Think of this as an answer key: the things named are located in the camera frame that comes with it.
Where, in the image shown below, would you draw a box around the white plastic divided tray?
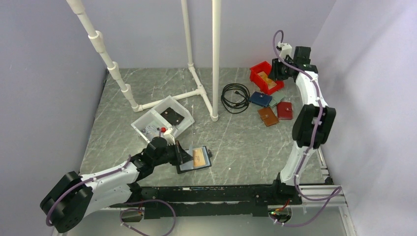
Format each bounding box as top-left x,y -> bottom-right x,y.
131,96 -> 195,143

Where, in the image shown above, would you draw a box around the black leather card holder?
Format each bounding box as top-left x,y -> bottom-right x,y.
176,146 -> 212,174

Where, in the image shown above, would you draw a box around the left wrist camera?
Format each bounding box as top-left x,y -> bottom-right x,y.
159,127 -> 176,145

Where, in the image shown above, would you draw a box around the black coiled cable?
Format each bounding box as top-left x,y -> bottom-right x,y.
221,83 -> 251,114

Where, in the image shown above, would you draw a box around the red leather card holder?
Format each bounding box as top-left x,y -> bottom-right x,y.
277,101 -> 293,120

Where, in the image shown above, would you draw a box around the white PVC pipe frame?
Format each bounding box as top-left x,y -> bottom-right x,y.
66,0 -> 222,122

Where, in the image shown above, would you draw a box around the red plastic bin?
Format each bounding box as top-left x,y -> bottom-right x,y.
250,61 -> 284,95

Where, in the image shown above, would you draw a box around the brown leather card holder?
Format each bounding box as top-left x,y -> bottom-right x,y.
258,107 -> 279,127

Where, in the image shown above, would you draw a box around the blue leather card holder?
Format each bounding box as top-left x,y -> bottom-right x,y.
249,91 -> 272,107

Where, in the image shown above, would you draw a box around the gold card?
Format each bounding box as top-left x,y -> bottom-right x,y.
193,147 -> 206,168
265,79 -> 277,90
258,71 -> 274,84

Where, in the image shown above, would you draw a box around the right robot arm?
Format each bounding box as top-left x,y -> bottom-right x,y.
269,43 -> 336,204

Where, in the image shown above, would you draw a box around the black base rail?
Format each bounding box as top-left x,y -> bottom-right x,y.
111,183 -> 302,219

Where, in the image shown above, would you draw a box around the cards in tray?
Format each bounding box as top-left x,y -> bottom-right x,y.
142,122 -> 162,139

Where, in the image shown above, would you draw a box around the gold card in bin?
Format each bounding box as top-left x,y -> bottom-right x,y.
265,79 -> 277,90

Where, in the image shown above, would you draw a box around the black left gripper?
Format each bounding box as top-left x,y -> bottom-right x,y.
153,140 -> 193,166

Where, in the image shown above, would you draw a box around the mint green card holder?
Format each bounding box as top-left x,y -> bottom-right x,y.
268,91 -> 285,108

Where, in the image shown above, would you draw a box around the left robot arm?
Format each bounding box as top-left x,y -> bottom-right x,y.
40,137 -> 193,233

